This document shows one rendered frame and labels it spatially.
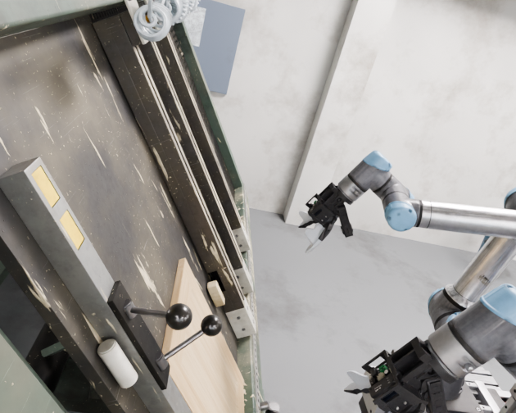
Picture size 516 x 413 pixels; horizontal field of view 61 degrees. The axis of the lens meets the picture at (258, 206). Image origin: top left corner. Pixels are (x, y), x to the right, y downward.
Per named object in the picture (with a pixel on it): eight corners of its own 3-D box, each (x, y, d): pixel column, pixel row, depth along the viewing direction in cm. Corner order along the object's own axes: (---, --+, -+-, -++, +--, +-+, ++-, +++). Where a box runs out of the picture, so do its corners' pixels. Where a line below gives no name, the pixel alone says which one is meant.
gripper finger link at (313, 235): (294, 243, 129) (309, 218, 131) (308, 254, 131) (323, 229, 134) (300, 244, 126) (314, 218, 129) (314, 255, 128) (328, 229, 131)
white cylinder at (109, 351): (93, 356, 64) (118, 391, 67) (112, 350, 63) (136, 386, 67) (99, 341, 66) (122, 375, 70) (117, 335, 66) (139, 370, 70)
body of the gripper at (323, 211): (303, 205, 136) (331, 178, 132) (322, 220, 139) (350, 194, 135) (307, 217, 129) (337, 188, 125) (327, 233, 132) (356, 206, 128)
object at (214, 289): (215, 307, 137) (224, 305, 137) (206, 288, 133) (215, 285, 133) (215, 301, 140) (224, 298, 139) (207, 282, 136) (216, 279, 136)
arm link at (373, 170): (398, 171, 123) (377, 151, 121) (368, 197, 126) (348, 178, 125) (392, 164, 130) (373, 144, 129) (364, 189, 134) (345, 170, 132)
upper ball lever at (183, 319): (120, 326, 68) (187, 338, 61) (109, 308, 66) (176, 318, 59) (136, 308, 71) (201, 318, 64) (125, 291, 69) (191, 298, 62)
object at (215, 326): (161, 379, 72) (228, 332, 77) (152, 364, 70) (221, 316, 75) (154, 366, 75) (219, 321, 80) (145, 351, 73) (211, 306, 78)
